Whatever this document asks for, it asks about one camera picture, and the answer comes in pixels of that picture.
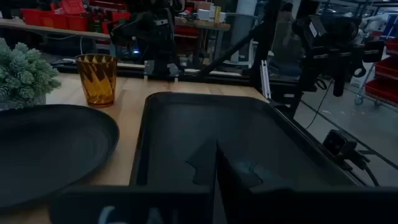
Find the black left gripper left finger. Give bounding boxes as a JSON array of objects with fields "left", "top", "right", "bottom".
[{"left": 185, "top": 139, "right": 218, "bottom": 187}]

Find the small black cube camera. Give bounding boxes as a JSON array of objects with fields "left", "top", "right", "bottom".
[{"left": 322, "top": 129, "right": 358, "bottom": 158}]

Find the black camera cable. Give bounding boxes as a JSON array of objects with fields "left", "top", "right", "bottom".
[{"left": 345, "top": 151, "right": 381, "bottom": 187}]

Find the red plastic bin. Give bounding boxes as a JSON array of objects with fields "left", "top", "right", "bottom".
[
  {"left": 42, "top": 12, "right": 70, "bottom": 30},
  {"left": 385, "top": 37, "right": 398, "bottom": 56},
  {"left": 374, "top": 55, "right": 398, "bottom": 78},
  {"left": 67, "top": 14, "right": 90, "bottom": 32},
  {"left": 364, "top": 77, "right": 398, "bottom": 105},
  {"left": 21, "top": 8, "right": 44, "bottom": 26}
]

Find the amber glass cup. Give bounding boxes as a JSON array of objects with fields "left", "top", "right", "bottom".
[{"left": 75, "top": 54, "right": 118, "bottom": 109}]

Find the black rectangular tray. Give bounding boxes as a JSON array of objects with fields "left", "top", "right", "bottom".
[{"left": 129, "top": 91, "right": 358, "bottom": 189}]

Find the white cardboard box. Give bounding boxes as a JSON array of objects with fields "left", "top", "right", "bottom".
[{"left": 197, "top": 8, "right": 212, "bottom": 22}]

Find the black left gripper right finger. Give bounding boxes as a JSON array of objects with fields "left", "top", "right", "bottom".
[{"left": 217, "top": 145, "right": 264, "bottom": 194}]

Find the black round plate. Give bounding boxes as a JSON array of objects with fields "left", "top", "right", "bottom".
[{"left": 0, "top": 104, "right": 120, "bottom": 209}]

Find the person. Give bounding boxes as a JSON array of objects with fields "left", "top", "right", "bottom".
[{"left": 269, "top": 2, "right": 304, "bottom": 77}]

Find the white mounting bracket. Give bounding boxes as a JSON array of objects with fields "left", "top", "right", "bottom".
[{"left": 260, "top": 60, "right": 271, "bottom": 100}]

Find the wooden workbench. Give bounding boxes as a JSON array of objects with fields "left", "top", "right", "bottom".
[
  {"left": 0, "top": 17, "right": 111, "bottom": 40},
  {"left": 174, "top": 16, "right": 231, "bottom": 68}
]

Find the frosted green artificial plant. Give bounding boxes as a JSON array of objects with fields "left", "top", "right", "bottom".
[{"left": 0, "top": 37, "right": 62, "bottom": 110}]

